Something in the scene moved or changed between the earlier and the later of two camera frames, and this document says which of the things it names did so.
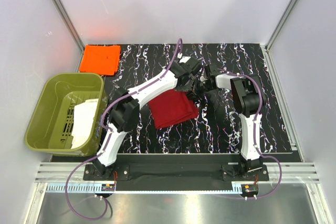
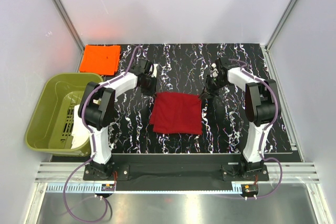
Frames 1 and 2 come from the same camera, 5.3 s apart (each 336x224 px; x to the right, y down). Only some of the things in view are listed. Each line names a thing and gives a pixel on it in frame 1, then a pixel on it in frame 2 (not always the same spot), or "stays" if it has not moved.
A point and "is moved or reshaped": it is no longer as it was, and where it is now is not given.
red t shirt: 173,108 is moved or reshaped
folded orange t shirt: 100,59 stays
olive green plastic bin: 69,117 stays
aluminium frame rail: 293,172 stays
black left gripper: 188,87 -> 152,91
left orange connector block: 108,187 stays
